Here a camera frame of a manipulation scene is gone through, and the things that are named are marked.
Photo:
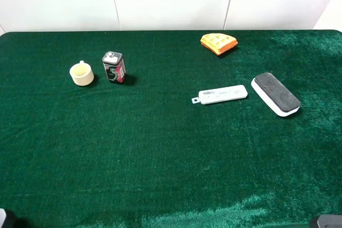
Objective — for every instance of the green velvet table cloth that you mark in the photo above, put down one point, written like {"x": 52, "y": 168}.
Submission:
{"x": 141, "y": 154}

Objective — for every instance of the cream ceramic cup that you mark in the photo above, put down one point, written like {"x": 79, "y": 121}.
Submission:
{"x": 81, "y": 74}

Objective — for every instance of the black white whiteboard eraser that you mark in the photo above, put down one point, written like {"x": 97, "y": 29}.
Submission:
{"x": 275, "y": 95}

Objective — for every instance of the orange toy waffle wedge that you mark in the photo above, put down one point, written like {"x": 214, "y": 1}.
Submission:
{"x": 218, "y": 43}

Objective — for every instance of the black white device bottom left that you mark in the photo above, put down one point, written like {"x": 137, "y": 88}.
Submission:
{"x": 7, "y": 218}

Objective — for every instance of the clear white plastic case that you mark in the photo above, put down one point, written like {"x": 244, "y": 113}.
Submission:
{"x": 213, "y": 96}

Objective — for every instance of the black red gum canister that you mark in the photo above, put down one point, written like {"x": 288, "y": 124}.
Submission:
{"x": 114, "y": 66}

